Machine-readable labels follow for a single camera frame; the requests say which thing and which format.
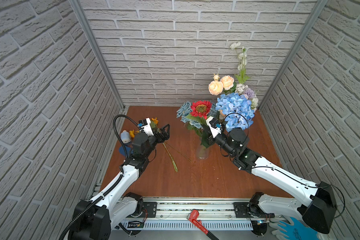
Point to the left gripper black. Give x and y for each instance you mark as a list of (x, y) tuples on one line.
[(166, 134)]

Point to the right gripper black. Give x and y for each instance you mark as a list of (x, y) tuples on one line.
[(211, 141)]

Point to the clear ribbed glass vase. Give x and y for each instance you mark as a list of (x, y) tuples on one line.
[(202, 152)]

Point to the dusty blue hydrangea flower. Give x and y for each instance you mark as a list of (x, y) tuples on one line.
[(184, 111)]

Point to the red sunflower stem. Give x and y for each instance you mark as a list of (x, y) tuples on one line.
[(201, 110)]

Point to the pink white hydrangea bouquet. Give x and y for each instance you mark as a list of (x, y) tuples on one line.
[(249, 94)]

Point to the peach rose flower stem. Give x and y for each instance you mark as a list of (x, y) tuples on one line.
[(223, 85)]

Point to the white poppy flower stem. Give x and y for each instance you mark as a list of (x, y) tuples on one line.
[(242, 54)]

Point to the orange sunflower stem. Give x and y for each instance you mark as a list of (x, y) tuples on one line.
[(155, 121)]

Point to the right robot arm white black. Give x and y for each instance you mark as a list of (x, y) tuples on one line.
[(282, 177)]

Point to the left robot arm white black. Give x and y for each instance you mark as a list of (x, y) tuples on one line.
[(117, 186)]

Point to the orange small flower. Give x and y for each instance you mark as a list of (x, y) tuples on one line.
[(133, 133)]

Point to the white tape roll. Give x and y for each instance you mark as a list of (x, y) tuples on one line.
[(125, 137)]

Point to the red pipe wrench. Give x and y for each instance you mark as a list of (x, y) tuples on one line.
[(193, 218)]

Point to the blue work glove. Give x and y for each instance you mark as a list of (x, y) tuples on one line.
[(293, 229)]

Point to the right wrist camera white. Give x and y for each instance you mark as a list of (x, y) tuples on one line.
[(214, 125)]

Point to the aluminium mounting rail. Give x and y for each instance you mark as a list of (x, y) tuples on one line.
[(167, 214)]

